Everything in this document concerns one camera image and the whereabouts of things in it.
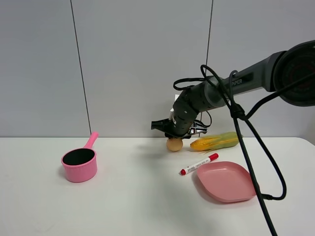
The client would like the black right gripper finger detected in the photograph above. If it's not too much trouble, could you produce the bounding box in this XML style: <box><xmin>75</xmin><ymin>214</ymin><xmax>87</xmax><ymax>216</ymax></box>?
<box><xmin>182</xmin><ymin>134</ymin><xmax>191</xmax><ymax>139</ymax></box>

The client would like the yellow green toy corn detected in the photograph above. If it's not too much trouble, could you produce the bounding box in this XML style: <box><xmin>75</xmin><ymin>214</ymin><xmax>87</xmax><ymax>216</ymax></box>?
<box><xmin>190</xmin><ymin>132</ymin><xmax>239</xmax><ymax>153</ymax></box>

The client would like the tan toy potato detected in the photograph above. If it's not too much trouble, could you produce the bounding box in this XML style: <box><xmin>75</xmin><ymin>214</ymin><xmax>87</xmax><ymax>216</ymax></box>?
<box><xmin>166</xmin><ymin>138</ymin><xmax>183</xmax><ymax>152</ymax></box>

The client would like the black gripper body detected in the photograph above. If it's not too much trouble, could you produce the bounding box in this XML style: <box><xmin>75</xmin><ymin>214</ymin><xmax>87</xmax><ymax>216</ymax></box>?
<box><xmin>151</xmin><ymin>118</ymin><xmax>207</xmax><ymax>138</ymax></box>

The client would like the pink square plate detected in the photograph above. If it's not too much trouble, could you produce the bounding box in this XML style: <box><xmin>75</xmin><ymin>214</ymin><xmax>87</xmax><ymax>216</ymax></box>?
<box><xmin>196</xmin><ymin>161</ymin><xmax>256</xmax><ymax>203</ymax></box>

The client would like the pink toy saucepan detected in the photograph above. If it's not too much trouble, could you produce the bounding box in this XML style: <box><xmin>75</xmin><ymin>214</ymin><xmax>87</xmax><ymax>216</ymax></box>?
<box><xmin>61</xmin><ymin>132</ymin><xmax>98</xmax><ymax>183</ymax></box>

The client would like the black cable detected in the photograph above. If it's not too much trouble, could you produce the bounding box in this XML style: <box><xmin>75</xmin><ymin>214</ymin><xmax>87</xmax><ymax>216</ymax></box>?
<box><xmin>173</xmin><ymin>64</ymin><xmax>315</xmax><ymax>236</ymax></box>

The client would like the red white marker pen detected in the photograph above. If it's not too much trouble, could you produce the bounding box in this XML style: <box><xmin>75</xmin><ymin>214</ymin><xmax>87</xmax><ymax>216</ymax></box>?
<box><xmin>179</xmin><ymin>153</ymin><xmax>219</xmax><ymax>176</ymax></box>

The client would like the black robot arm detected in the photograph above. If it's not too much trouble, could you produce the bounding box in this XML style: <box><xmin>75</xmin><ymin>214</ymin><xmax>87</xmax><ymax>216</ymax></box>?
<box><xmin>151</xmin><ymin>41</ymin><xmax>315</xmax><ymax>138</ymax></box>

